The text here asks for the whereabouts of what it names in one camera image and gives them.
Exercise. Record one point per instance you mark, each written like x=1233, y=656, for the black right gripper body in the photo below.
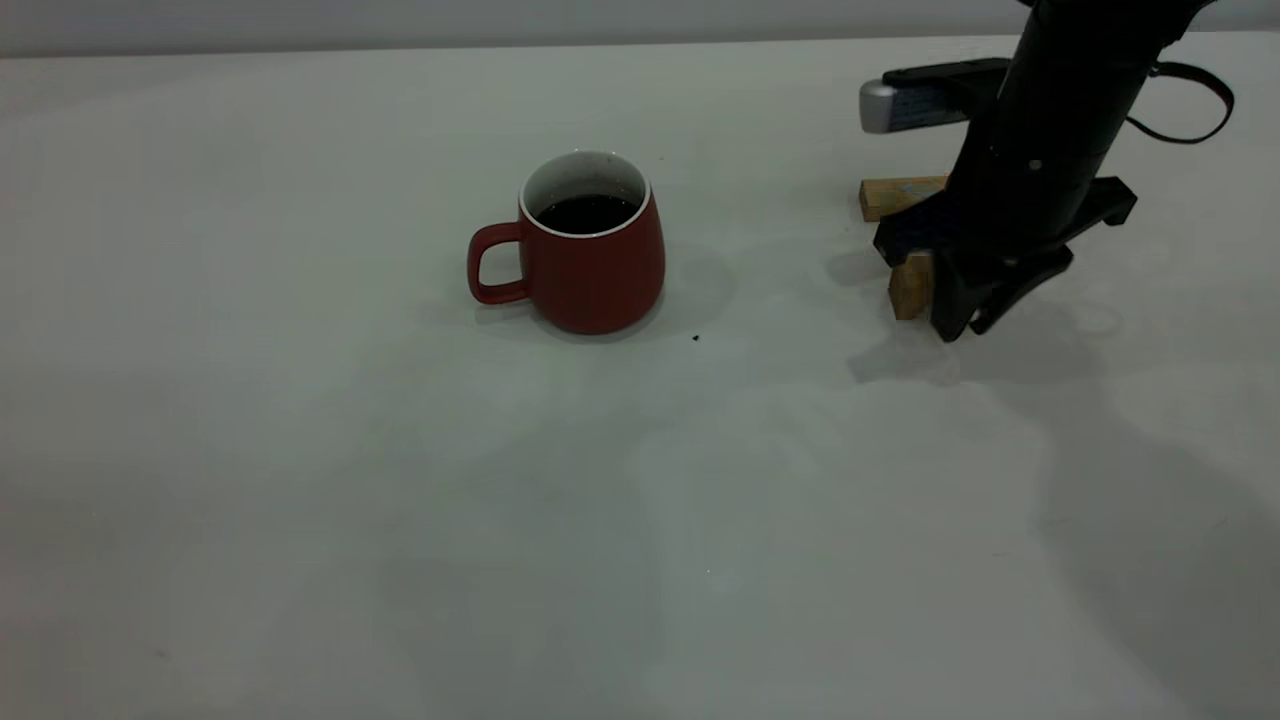
x=1030, y=190

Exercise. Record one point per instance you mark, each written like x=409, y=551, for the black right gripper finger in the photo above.
x=955, y=295
x=1020, y=282

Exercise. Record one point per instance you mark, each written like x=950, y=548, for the red ceramic mug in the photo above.
x=595, y=275

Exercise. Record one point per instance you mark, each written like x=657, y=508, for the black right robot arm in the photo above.
x=1095, y=50

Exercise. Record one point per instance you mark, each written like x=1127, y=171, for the arched wooden block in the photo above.
x=912, y=287

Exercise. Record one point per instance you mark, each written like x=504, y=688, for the flat wooden block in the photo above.
x=895, y=197

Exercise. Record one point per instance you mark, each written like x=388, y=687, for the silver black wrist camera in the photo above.
x=925, y=100

